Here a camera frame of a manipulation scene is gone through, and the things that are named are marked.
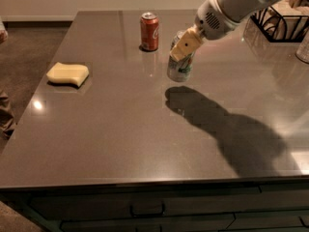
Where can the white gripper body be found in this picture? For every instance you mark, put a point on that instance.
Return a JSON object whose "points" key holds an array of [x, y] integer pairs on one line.
{"points": [[210, 22]]}

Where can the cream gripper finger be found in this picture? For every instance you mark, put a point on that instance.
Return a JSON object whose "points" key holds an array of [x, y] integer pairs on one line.
{"points": [[190, 41]]}

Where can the green white 7up can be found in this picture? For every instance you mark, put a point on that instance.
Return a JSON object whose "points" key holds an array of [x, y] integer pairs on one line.
{"points": [[180, 71]]}

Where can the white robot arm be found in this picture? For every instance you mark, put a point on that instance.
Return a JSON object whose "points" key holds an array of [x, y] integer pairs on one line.
{"points": [[238, 10]]}

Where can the red coke can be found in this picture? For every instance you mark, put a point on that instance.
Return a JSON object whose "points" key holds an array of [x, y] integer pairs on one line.
{"points": [[149, 25]]}

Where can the yellow sponge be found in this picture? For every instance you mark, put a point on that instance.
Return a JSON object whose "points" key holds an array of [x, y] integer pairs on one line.
{"points": [[74, 74]]}

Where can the black wire napkin basket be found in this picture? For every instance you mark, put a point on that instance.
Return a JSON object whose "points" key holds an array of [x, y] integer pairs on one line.
{"points": [[282, 25]]}

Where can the dark drawer handle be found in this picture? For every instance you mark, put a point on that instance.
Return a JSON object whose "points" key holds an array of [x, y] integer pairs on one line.
{"points": [[147, 209]]}

